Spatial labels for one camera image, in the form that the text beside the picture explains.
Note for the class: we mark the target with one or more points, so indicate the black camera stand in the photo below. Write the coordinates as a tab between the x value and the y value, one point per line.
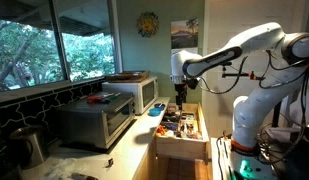
250	75

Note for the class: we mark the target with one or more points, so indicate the wooden tray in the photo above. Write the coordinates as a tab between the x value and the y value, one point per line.
127	76

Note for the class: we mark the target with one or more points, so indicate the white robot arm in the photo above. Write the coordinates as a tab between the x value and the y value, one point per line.
250	111

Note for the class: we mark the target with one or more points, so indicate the window frame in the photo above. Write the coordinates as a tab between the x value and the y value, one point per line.
45	44

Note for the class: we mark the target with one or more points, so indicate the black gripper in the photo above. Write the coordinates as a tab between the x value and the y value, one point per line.
181	90

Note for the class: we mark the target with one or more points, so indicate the sun wall decoration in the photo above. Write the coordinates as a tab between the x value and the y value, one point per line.
147	24

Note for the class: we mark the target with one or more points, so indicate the white microwave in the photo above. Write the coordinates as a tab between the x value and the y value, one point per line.
144	92

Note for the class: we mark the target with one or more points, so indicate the red marker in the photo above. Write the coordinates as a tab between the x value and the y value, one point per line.
98	98

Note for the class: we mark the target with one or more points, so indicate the small black clip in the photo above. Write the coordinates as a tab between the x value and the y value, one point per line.
110	162

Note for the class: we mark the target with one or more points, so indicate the dark blue small bowl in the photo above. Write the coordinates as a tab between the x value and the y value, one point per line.
160	106

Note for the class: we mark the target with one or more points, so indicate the open wooden drawer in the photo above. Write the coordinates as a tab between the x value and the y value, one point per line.
182	133

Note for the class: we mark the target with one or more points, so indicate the silver toaster oven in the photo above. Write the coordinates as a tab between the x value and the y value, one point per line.
96	124

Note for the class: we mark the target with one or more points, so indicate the metal kettle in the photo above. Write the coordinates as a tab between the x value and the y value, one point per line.
30	146

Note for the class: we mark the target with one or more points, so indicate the landscape wall picture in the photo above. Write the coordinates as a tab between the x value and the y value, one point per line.
184	34

